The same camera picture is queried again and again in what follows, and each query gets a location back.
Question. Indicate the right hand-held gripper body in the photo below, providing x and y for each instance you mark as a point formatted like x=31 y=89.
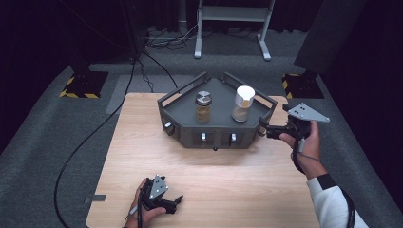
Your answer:
x=305 y=112

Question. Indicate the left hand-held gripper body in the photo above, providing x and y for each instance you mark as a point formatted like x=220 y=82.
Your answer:
x=157 y=187

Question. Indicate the white-lid glass spice jar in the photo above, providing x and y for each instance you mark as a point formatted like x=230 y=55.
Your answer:
x=243 y=101

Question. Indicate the dark grey corner rack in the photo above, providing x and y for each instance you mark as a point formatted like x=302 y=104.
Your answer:
x=221 y=104

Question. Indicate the silver-lid glass spice jar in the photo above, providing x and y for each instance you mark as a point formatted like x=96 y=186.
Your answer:
x=203 y=109

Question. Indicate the person's left hand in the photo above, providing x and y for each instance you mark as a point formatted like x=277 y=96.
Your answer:
x=142 y=218

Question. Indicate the person's right hand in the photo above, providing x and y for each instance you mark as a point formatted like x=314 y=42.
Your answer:
x=312 y=148

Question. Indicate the grey tape strip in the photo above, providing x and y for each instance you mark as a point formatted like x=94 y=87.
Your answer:
x=95 y=198

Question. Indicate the dark slanted panel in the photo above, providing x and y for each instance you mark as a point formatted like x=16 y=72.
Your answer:
x=329 y=34

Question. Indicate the grey metal stand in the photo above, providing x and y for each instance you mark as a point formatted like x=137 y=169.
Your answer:
x=233 y=14

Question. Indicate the black yellow-striped base plate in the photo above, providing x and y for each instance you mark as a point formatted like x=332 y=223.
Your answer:
x=85 y=84
x=304 y=87

